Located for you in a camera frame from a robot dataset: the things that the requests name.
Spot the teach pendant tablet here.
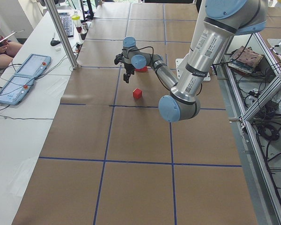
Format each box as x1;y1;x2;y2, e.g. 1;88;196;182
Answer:
0;75;35;105
15;54;52;78

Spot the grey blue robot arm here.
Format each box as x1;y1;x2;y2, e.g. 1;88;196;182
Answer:
114;0;268;122

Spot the aluminium frame rail right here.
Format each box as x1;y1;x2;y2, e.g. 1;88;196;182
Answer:
218;28;281;225

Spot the black computer mouse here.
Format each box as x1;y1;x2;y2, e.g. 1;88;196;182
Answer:
50;39;61;46

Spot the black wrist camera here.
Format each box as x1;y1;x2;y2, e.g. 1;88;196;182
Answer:
114;53;124;65

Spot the teach pendant tablet far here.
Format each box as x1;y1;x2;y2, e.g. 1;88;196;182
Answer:
15;54;52;78

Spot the red block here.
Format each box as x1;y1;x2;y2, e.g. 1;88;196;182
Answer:
133;88;142;99
134;66;148;72

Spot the black keyboard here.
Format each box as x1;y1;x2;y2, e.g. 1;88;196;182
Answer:
60;16;74;38

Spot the yellow lid bottle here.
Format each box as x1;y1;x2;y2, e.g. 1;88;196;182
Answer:
71;11;82;29

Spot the metal cup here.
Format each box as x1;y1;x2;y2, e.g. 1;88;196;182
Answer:
81;22;89;31

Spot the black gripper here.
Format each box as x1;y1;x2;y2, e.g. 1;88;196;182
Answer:
123;62;135;83

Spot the bundle of black cables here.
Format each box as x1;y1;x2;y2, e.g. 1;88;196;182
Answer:
255;121;281;142

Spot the teach pendant tablet near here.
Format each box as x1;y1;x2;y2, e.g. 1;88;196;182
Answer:
0;75;35;105

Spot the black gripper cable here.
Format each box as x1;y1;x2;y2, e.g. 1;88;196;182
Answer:
131;45;155;62

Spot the aluminium frame post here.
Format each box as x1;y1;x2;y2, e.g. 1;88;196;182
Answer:
44;0;78;69

